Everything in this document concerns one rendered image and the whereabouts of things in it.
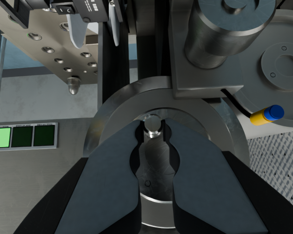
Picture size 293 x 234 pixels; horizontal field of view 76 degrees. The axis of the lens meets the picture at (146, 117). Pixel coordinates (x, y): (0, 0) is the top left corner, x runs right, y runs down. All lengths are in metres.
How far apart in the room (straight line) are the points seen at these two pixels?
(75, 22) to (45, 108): 2.55
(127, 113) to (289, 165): 0.25
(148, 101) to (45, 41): 0.30
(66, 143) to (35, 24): 0.29
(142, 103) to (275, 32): 0.15
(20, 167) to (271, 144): 0.57
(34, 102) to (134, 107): 2.70
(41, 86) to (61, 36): 2.48
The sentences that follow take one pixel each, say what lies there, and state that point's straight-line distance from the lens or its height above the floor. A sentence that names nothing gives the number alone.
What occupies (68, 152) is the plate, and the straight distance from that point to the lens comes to 0.55.
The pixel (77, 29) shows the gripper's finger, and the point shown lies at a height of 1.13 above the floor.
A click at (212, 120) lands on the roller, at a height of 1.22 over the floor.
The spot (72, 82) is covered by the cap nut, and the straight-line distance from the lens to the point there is 0.56.
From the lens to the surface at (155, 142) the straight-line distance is 0.15.
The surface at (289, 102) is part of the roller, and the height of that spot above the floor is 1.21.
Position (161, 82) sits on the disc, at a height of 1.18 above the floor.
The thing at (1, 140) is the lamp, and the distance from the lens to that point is 0.64.
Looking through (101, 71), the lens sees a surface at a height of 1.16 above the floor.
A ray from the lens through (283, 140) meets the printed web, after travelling 0.34.
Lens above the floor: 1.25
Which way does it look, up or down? 12 degrees down
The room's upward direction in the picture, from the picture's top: 177 degrees clockwise
